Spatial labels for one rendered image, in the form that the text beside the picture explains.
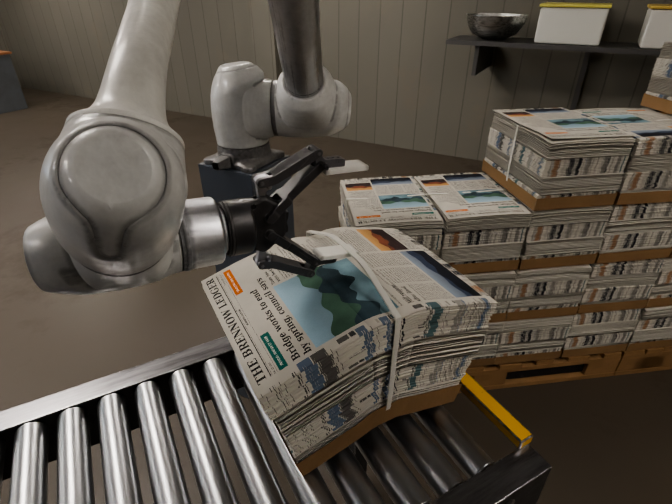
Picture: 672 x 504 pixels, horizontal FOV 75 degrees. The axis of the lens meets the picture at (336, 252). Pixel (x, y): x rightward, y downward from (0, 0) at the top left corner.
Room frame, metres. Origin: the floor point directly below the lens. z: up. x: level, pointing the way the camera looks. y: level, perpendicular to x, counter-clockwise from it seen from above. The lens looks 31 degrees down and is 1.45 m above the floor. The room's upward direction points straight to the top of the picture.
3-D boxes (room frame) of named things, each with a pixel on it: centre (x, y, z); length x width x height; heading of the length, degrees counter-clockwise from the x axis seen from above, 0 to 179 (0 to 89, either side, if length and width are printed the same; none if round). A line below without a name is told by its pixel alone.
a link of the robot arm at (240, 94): (1.29, 0.27, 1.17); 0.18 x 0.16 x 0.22; 89
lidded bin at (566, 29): (3.46, -1.65, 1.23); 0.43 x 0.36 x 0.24; 62
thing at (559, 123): (1.49, -0.75, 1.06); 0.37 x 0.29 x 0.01; 9
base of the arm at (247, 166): (1.28, 0.29, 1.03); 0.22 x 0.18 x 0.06; 152
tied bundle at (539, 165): (1.48, -0.74, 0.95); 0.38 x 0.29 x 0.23; 9
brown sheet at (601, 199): (1.48, -0.74, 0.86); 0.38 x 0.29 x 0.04; 9
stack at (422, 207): (1.46, -0.61, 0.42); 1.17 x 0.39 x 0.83; 98
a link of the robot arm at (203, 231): (0.50, 0.18, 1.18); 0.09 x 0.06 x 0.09; 28
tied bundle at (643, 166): (1.52, -1.04, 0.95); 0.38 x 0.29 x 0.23; 8
